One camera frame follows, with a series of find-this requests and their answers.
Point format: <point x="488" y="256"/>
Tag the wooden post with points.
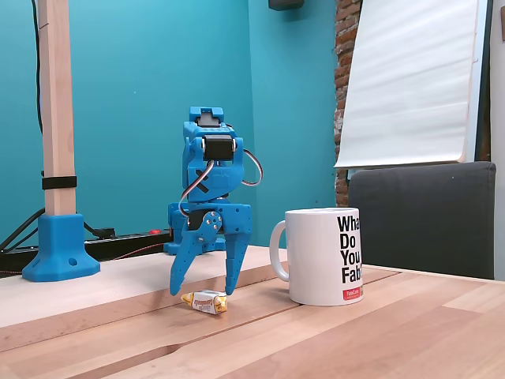
<point x="58" y="98"/>

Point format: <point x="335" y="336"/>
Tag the blue post base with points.
<point x="59" y="252"/>

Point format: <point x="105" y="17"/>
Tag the pale wooden base board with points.
<point x="118" y="276"/>

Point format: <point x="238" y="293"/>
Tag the yellow white sweet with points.
<point x="205" y="302"/>

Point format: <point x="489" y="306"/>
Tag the white mug black lettering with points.
<point x="311" y="256"/>

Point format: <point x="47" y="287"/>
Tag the black wall box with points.
<point x="286" y="4"/>

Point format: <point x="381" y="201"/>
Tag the white flipchart pad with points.
<point x="410" y="79"/>

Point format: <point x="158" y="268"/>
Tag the black power strip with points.
<point x="130" y="245"/>

